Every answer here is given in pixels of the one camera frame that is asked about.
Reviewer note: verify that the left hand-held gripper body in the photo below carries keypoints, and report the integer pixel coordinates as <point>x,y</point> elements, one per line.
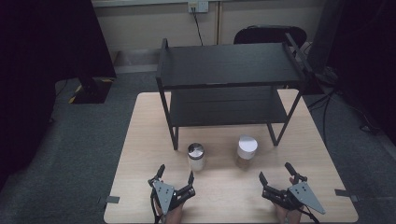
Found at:
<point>165,193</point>

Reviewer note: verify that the dark curtain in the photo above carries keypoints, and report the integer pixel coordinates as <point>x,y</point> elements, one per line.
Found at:
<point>37,77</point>
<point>367,62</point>

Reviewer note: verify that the black chair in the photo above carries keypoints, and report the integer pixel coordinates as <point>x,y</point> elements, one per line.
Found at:
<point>269,34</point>

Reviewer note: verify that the black box with yellow tape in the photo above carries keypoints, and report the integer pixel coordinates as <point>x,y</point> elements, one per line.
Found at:
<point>91,91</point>

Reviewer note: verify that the white wall socket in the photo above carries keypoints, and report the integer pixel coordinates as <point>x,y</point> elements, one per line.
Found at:
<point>198,6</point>

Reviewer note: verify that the black two-tier shelf rack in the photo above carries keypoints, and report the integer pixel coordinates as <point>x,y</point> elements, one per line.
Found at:
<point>227,63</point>

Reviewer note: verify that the person's right hand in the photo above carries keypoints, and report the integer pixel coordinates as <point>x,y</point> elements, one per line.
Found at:
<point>288,216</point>

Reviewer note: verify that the jar with white lid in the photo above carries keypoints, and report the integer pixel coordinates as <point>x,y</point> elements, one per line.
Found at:
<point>247,146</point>

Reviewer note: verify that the grey tape strip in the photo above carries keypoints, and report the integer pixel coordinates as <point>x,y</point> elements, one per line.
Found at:
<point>345,194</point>
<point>112,199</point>

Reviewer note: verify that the person's left hand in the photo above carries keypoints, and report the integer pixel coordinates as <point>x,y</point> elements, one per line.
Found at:
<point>174,216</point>

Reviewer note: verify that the glass jar with metal lid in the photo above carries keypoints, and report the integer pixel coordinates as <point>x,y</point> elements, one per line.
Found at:
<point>196,157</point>

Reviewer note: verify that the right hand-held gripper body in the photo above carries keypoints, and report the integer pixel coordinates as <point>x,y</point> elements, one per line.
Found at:
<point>303,194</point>

